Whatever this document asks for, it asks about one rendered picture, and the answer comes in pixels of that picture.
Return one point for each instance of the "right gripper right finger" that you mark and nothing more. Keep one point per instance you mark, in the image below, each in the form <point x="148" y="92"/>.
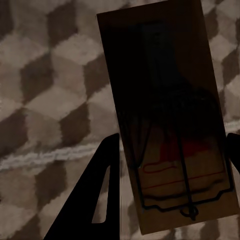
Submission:
<point x="233" y="149"/>

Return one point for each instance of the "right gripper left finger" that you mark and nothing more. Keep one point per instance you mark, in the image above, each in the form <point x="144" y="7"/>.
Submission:
<point x="74" y="222"/>

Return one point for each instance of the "mousetrap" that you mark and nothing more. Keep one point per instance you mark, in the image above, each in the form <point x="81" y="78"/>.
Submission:
<point x="169" y="114"/>

